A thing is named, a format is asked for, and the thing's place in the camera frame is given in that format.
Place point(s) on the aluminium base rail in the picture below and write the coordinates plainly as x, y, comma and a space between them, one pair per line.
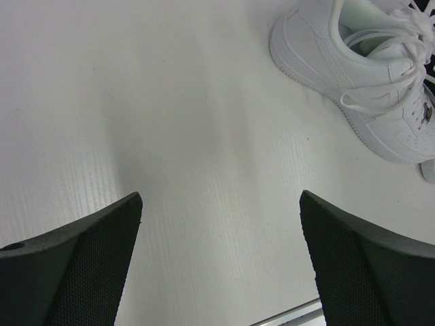
309, 313

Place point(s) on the white sneaker near cabinet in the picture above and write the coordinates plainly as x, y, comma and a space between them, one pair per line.
370, 64

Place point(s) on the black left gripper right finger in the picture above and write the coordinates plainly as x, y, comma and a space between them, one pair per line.
366, 274

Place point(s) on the white sneaker front right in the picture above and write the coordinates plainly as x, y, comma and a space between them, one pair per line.
427, 169

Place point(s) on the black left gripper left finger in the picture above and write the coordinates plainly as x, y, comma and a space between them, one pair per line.
73, 275

